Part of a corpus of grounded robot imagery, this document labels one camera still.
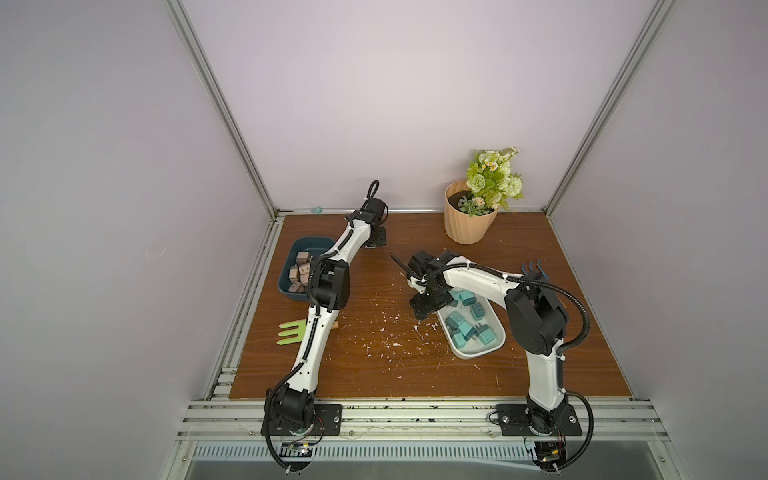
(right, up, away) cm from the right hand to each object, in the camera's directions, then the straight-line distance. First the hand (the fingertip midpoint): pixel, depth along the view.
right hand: (426, 308), depth 90 cm
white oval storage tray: (+9, -2, +2) cm, 10 cm away
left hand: (-16, +22, +21) cm, 34 cm away
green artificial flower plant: (+21, +40, +2) cm, 45 cm away
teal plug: (+12, -5, -5) cm, 14 cm away
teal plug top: (+9, -7, -7) cm, 13 cm away
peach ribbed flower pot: (+13, +26, +11) cm, 31 cm away
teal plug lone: (+15, 0, -3) cm, 16 cm away
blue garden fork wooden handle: (+42, +13, +13) cm, 45 cm away
